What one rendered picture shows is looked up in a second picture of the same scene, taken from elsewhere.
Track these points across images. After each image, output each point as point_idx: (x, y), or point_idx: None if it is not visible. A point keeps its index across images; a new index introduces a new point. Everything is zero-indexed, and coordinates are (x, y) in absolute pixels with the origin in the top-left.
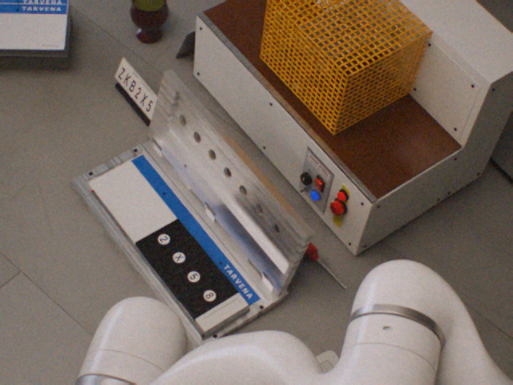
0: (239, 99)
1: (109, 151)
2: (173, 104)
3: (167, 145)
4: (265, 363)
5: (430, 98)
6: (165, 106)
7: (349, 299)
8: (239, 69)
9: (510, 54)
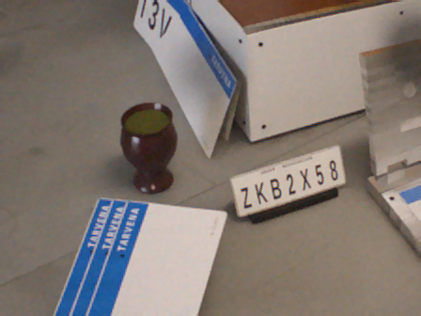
0: (349, 69)
1: (378, 236)
2: (396, 82)
3: (412, 144)
4: None
5: None
6: (387, 98)
7: None
8: (342, 24)
9: None
